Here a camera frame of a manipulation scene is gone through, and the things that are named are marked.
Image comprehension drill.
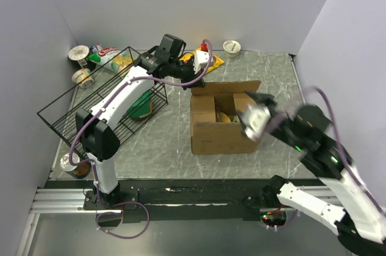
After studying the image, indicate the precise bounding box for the metal tin can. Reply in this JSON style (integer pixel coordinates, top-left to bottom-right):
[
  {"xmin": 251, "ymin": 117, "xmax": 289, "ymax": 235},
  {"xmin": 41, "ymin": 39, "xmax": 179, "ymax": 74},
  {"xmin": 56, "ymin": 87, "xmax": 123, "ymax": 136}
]
[{"xmin": 59, "ymin": 153, "xmax": 91, "ymax": 179}]

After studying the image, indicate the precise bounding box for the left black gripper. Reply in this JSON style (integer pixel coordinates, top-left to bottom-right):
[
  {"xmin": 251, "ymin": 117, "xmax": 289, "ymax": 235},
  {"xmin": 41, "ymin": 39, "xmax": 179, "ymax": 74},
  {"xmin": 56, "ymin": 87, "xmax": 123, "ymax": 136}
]
[{"xmin": 169, "ymin": 56, "xmax": 206, "ymax": 91}]

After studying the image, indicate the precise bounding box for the yellow Lays chips bag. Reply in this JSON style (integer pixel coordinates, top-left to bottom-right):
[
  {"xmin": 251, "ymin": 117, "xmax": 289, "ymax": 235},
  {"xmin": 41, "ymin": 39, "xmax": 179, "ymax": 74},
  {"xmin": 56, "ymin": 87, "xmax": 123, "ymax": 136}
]
[{"xmin": 180, "ymin": 48, "xmax": 224, "ymax": 73}]

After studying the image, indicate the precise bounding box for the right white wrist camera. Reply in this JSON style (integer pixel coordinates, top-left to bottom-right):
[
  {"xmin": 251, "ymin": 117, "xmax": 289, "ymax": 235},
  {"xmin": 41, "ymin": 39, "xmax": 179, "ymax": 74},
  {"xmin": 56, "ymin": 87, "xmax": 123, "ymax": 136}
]
[{"xmin": 241, "ymin": 104, "xmax": 271, "ymax": 141}]

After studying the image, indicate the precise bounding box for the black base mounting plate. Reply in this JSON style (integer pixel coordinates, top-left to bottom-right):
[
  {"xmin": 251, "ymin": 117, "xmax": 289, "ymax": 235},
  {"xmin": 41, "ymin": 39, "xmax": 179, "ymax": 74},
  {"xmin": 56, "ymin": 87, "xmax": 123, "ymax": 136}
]
[{"xmin": 83, "ymin": 179, "xmax": 290, "ymax": 226}]

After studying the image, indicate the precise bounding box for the white yogurt cup upright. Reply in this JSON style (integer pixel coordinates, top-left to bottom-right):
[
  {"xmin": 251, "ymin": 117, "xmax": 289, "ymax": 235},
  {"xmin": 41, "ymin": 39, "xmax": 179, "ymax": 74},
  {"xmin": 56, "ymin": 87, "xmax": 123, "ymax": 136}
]
[{"xmin": 68, "ymin": 45, "xmax": 89, "ymax": 68}]

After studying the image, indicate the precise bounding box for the brown cardboard express box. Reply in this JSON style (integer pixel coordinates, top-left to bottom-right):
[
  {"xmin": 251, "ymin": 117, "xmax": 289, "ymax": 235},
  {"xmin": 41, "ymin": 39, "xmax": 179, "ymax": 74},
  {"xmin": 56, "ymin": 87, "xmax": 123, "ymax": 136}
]
[{"xmin": 190, "ymin": 80, "xmax": 261, "ymax": 155}]

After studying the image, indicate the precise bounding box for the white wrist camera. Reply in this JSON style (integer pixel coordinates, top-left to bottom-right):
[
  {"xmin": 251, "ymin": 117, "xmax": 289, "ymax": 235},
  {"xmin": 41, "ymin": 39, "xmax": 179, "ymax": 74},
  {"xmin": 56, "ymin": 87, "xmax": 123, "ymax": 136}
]
[
  {"xmin": 194, "ymin": 42, "xmax": 213, "ymax": 74},
  {"xmin": 241, "ymin": 104, "xmax": 271, "ymax": 141}
]

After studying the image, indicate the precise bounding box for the green white chips bag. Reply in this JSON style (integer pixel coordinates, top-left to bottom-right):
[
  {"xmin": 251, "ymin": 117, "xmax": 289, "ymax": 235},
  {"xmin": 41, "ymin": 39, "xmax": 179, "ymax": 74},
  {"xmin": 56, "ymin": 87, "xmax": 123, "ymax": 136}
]
[{"xmin": 87, "ymin": 47, "xmax": 133, "ymax": 78}]

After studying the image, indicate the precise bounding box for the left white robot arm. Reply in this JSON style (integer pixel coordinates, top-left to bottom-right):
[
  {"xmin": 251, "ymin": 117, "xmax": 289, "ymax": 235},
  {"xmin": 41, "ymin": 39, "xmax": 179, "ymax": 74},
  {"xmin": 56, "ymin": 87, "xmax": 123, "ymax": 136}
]
[{"xmin": 71, "ymin": 34, "xmax": 213, "ymax": 209}]

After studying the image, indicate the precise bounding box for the white yogurt cup lying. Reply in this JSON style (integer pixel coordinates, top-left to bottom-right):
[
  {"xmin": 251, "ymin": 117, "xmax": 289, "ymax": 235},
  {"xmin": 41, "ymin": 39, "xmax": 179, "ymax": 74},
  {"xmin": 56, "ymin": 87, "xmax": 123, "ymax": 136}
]
[{"xmin": 72, "ymin": 68, "xmax": 94, "ymax": 89}]

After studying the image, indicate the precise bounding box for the aluminium rail frame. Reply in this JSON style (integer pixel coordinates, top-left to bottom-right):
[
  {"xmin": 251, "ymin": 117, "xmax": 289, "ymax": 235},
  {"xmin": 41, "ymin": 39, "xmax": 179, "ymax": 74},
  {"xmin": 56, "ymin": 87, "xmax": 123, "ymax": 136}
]
[{"xmin": 30, "ymin": 188, "xmax": 90, "ymax": 214}]

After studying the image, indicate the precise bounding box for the green lidded jar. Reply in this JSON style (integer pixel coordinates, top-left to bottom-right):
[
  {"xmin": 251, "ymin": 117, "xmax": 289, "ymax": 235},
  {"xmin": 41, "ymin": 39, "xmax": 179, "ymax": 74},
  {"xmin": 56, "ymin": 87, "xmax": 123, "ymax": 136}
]
[{"xmin": 126, "ymin": 90, "xmax": 153, "ymax": 121}]

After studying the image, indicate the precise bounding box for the blue white small packet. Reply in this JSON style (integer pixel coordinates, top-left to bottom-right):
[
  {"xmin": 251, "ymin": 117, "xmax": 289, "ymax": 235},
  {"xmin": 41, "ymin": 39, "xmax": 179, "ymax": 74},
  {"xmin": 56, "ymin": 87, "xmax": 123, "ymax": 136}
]
[{"xmin": 90, "ymin": 44, "xmax": 103, "ymax": 56}]

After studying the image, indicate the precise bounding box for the black wire rack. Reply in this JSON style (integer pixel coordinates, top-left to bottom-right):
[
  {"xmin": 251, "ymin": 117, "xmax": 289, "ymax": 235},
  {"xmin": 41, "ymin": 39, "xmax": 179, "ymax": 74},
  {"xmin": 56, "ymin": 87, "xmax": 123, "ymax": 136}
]
[{"xmin": 36, "ymin": 46, "xmax": 169, "ymax": 160}]

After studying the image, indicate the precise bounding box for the white yogurt cup rear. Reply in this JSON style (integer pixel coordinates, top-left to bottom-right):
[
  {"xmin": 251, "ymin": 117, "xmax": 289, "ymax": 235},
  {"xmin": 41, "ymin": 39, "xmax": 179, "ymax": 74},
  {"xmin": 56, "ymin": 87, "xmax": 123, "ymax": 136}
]
[{"xmin": 223, "ymin": 40, "xmax": 241, "ymax": 58}]

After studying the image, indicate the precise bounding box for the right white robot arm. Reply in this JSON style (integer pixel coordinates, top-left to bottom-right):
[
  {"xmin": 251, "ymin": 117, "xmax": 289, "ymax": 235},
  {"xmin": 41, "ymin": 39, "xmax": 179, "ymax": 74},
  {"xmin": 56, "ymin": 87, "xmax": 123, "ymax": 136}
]
[{"xmin": 237, "ymin": 91, "xmax": 385, "ymax": 255}]

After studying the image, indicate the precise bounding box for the round yellow sponge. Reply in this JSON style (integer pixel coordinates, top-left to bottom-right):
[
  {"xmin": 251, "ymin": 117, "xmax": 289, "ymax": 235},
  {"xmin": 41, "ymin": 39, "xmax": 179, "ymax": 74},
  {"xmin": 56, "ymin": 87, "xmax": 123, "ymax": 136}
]
[{"xmin": 217, "ymin": 112, "xmax": 232, "ymax": 123}]

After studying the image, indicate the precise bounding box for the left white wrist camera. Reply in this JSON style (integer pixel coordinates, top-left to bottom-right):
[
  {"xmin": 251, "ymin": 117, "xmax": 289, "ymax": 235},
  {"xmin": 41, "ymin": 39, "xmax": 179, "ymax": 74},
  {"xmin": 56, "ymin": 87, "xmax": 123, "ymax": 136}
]
[{"xmin": 194, "ymin": 42, "xmax": 213, "ymax": 74}]

